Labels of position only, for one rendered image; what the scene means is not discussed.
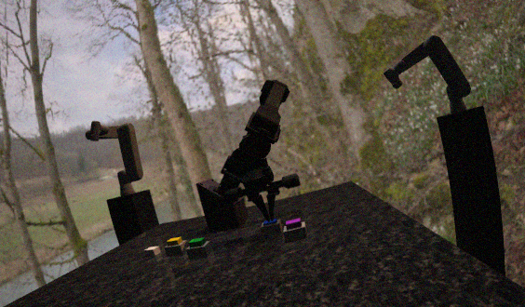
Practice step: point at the green button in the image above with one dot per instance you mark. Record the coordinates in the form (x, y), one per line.
(198, 248)

